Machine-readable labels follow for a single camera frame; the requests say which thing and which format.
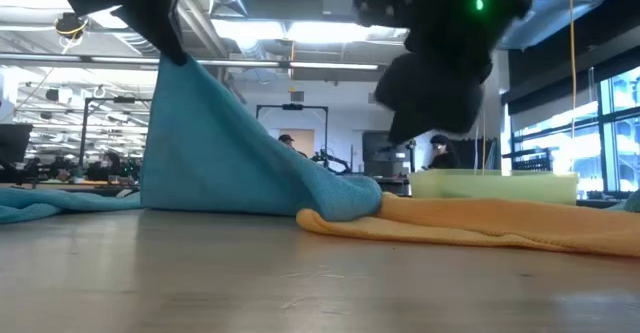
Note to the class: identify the black gantry frame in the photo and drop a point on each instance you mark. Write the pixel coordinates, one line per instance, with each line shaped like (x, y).
(100, 100)
(292, 107)

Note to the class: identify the person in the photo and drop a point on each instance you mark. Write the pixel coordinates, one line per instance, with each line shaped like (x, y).
(442, 155)
(111, 165)
(287, 140)

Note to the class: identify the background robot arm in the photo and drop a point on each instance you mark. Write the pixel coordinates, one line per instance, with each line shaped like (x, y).
(332, 163)

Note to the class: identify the wooden door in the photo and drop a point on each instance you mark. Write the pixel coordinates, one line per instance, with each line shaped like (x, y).
(302, 140)

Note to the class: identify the orange microfiber towel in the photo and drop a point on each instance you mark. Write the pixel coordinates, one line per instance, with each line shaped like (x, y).
(475, 223)

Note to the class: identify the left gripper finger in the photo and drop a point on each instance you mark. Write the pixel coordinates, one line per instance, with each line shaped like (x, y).
(160, 28)

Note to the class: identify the yellow plastic bin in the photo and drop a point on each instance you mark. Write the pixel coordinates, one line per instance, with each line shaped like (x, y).
(495, 187)

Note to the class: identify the black aluminium table frame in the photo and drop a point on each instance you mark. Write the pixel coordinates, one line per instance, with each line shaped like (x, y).
(100, 191)

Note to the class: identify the black window rack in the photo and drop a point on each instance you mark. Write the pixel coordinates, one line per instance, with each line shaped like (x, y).
(532, 162)

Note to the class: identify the black wall panel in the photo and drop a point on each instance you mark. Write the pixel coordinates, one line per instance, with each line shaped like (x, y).
(475, 153)

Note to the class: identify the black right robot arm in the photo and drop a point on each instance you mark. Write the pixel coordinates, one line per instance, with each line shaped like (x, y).
(440, 3)

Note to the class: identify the black computer monitor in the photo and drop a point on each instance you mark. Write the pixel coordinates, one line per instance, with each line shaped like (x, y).
(12, 143)

